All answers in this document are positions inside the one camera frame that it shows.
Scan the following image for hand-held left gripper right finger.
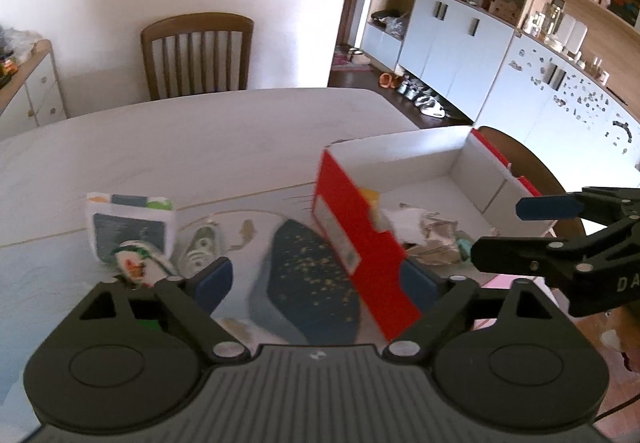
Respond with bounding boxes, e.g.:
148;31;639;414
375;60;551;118
382;260;571;366

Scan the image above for beige snack packet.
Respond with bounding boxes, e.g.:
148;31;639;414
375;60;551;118
395;205;466;266

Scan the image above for white wooden wall cabinet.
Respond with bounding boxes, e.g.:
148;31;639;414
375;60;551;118
360;0;640;164

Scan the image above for white shoes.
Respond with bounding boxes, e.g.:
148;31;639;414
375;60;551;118
417;93;451;118

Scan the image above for wooden slat-back chair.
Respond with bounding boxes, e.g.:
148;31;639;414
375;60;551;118
140;13;255;101

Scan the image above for blue speckled pouch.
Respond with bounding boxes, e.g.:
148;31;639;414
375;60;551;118
247;218;363;346

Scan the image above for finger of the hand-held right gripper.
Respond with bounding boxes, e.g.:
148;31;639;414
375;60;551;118
471;218;628;284
515;193;586;223

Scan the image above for white wooden sideboard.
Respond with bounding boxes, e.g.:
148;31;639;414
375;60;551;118
0;39;68;128

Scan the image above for white wipes pack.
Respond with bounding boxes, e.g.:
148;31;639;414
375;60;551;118
85;192;180;264

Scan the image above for mint white tape dispenser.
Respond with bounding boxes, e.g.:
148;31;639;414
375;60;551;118
177;218;221;276

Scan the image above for red shoe box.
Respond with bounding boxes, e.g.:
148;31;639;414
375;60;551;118
310;125;558;344

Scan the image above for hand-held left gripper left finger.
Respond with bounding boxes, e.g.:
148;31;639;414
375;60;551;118
75;255;248;365

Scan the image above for patterned doorway rug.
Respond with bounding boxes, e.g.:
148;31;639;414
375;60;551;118
330;48;373;72

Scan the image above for wooden round-back chair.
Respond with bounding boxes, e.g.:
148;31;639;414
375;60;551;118
477;125;586;239

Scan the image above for clear plastic bag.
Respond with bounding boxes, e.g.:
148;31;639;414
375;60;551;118
0;27;41;58

